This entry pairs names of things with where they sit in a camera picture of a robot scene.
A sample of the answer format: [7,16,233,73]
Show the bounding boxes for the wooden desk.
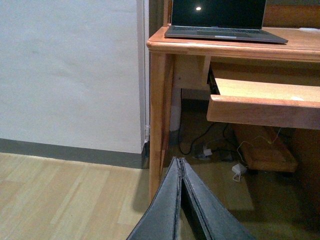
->
[146,0,320,201]

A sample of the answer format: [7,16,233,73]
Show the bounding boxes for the grey laptop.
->
[164,0,288,44]

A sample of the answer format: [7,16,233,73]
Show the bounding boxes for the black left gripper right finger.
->
[179,158,255,240]

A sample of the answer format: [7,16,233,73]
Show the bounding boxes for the white power adapter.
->
[231,163,247,183]

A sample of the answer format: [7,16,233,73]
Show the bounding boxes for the white thin cable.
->
[236,127,283,163]

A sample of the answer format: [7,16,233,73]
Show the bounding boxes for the wooden pull-out keyboard tray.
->
[207,73,320,130]

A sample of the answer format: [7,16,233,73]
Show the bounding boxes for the black cable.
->
[177,121,238,161]

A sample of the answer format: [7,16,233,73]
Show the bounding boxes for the white plug on floor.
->
[203,148,212,157]

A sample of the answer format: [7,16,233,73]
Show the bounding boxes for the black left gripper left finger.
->
[127,157,182,240]

